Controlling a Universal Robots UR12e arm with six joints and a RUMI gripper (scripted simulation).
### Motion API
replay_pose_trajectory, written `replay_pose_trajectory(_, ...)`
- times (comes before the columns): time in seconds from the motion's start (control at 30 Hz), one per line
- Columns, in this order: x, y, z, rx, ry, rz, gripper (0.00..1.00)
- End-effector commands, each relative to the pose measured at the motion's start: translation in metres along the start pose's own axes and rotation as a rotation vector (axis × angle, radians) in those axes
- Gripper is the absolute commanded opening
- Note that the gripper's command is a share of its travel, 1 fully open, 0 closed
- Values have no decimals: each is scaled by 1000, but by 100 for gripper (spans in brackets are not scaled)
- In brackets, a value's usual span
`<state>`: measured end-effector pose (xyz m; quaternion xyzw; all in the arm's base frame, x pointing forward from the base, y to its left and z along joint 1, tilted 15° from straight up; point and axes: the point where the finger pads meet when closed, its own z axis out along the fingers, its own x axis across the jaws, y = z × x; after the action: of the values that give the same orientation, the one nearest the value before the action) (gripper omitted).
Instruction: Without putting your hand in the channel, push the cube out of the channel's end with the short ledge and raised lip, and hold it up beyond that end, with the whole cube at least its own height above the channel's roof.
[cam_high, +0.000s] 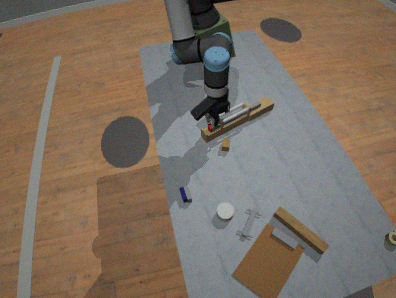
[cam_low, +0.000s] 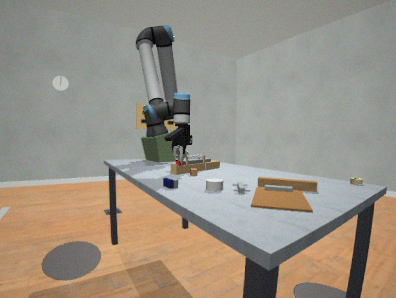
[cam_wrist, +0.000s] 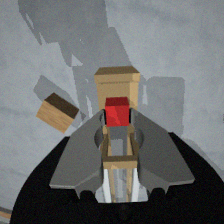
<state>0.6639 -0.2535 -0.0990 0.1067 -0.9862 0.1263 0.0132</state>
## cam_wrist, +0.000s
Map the small wooden block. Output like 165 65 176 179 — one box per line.
36 92 80 133

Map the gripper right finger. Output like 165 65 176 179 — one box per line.
129 108 224 224

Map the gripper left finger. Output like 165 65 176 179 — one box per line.
9 109 107 224

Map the red cube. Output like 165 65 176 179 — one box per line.
105 97 129 127

